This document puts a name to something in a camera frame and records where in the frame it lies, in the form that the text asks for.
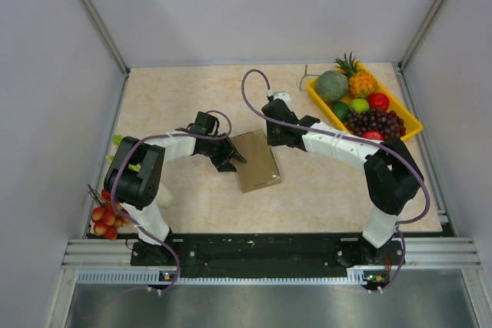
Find purple cable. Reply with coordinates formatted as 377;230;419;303
108;109;233;293
241;68;431;293

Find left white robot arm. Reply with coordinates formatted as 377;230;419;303
103;110;246;264

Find purple grape bunch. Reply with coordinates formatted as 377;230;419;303
345;108;407;141

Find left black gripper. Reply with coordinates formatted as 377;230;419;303
201;133;245;172

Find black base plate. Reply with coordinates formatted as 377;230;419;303
130;233;403;278

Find light green lime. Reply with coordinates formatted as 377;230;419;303
349;98;370;114

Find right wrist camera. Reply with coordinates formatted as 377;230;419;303
266;89;291;107

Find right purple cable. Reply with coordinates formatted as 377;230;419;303
241;68;431;293

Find dark green lime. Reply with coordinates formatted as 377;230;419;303
331;101;350;122

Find green melon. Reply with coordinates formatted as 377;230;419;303
314;71;348;104

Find pineapple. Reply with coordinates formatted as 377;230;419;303
335;52;378;98

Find yellow plastic tray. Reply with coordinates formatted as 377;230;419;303
301;62;424;141

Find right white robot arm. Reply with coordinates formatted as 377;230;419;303
261;98;424;263

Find red lychee bunch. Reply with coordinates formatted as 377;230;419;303
88;185;130;240

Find red apple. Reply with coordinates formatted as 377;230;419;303
367;93;390;111
362;130;384;141

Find red apple front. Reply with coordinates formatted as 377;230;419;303
362;130;384;141

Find white slotted cable duct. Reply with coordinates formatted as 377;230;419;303
77;269;369;286

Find green celery stalk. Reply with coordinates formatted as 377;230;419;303
105;134;178;209

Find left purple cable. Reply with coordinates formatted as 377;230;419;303
108;109;233;293

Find brown cardboard express box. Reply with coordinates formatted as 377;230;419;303
231;129;281;194

